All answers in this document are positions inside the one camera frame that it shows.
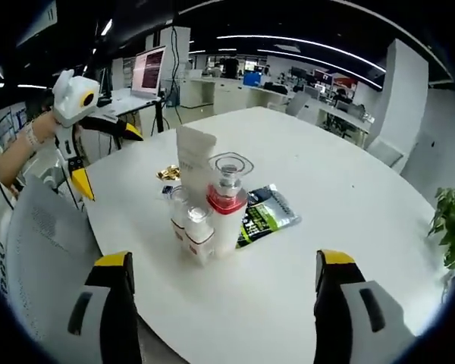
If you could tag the white office chair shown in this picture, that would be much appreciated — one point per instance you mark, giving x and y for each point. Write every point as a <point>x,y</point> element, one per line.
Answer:
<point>383,151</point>
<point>297,103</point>

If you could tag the open laptop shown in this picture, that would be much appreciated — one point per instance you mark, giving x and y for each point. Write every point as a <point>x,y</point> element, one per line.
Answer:
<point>148,68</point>

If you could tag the white patterned wristband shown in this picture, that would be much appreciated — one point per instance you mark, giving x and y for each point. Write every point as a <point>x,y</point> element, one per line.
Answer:
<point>34,134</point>

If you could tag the whiteboard with blue drawings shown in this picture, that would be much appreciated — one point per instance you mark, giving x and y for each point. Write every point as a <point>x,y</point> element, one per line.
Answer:
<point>7,121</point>

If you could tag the grey mesh chair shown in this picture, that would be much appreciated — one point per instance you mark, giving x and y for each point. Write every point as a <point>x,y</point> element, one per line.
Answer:
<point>41,246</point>

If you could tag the tall skincare bottle red collar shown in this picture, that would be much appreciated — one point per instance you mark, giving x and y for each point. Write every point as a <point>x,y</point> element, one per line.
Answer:
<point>227,227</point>

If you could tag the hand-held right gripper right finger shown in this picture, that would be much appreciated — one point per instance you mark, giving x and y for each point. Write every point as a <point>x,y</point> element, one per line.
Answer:
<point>343,303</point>

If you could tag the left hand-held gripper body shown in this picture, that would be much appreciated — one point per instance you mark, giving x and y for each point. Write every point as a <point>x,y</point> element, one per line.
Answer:
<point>70,102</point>

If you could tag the standing desk black legs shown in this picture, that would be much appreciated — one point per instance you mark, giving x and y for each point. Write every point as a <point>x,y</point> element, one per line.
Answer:
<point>125,102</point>

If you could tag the white skincare tube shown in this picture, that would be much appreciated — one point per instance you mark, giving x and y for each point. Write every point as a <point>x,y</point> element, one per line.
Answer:
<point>191,159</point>

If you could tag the gold foil skincare sachet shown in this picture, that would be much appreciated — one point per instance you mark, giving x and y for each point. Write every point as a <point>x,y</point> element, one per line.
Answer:
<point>167,173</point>

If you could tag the green potted plant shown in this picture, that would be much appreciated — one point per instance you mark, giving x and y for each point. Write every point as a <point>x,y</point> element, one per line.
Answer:
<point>453,220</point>

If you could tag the small white skincare bottle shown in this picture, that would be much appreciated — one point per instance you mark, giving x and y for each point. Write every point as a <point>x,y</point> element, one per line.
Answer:
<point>199,242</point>
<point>177,223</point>

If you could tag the green dark skincare packet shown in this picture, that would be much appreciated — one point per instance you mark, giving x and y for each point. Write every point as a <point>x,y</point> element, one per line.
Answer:
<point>265,216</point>

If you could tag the ceiling light strip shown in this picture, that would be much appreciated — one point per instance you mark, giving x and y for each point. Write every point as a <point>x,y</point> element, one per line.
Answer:
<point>250,36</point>

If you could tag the blue storage bin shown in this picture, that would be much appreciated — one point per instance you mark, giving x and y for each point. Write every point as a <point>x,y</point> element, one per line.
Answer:
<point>254,79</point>

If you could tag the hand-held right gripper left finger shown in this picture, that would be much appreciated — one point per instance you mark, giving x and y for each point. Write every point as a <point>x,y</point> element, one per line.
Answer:
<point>112,303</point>

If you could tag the clear blue skincare sachet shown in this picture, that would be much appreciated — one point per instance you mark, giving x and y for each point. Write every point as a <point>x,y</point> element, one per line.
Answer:
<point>167,191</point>

